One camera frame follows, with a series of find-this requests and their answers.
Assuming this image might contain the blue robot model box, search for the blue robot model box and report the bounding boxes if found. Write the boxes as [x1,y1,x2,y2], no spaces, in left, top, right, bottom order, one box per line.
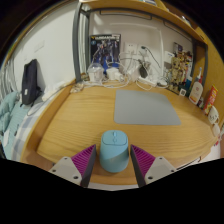
[89,33,122,73]

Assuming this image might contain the white charger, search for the white charger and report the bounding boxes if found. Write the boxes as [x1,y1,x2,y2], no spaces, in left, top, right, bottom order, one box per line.
[106,68,125,82]

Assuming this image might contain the white power strip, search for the white power strip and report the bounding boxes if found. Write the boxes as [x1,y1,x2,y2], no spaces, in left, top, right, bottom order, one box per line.
[137,76,158,88]

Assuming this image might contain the black backpack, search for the black backpack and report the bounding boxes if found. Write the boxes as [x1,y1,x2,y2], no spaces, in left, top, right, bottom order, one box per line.
[20,58,43,107]

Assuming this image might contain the white bottle with red cap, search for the white bottle with red cap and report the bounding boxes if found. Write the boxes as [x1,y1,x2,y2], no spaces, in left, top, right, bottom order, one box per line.
[188,79,205,106]

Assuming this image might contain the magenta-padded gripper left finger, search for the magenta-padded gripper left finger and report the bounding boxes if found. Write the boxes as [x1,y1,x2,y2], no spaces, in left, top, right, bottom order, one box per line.
[48,143,98,189]

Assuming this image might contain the blue plaid bed sheet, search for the blue plaid bed sheet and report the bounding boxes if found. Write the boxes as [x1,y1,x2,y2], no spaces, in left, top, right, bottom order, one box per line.
[3,99,44,161]

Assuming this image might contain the blue spray bottle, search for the blue spray bottle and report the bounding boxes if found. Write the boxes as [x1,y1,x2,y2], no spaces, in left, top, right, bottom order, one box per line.
[194,66,205,87]

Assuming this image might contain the clear domed plastic cup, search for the clear domed plastic cup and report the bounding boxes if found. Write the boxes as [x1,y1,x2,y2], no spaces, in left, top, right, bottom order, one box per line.
[87,63,104,83]

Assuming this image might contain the dark metal cup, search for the dark metal cup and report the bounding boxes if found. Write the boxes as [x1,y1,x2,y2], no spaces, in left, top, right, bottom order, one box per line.
[139,64,149,80]

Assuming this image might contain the teal blanket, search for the teal blanket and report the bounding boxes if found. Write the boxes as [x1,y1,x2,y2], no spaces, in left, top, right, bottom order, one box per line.
[0,91,21,134]

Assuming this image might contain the light blue computer mouse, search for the light blue computer mouse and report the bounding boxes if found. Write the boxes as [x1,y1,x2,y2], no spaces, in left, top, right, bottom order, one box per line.
[99,129,130,174]

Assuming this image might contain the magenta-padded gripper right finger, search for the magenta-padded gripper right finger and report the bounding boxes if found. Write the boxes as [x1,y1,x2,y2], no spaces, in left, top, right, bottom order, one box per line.
[129,144,177,188]

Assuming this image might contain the brown figurine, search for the brown figurine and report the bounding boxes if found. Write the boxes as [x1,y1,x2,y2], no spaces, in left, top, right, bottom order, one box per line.
[168,53,193,94]

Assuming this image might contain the grey mouse pad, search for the grey mouse pad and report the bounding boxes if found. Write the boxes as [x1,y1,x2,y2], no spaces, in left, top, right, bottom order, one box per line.
[113,89,182,127]

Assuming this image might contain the white mug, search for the white mug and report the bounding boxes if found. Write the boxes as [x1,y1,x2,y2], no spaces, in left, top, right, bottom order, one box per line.
[207,105,220,126]

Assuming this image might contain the red yellow snack canister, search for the red yellow snack canister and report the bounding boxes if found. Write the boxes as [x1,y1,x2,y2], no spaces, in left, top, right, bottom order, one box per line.
[203,85,219,116]

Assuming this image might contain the small white cube clock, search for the small white cube clock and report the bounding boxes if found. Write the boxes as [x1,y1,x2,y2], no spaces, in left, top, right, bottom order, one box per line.
[178,87,188,98]

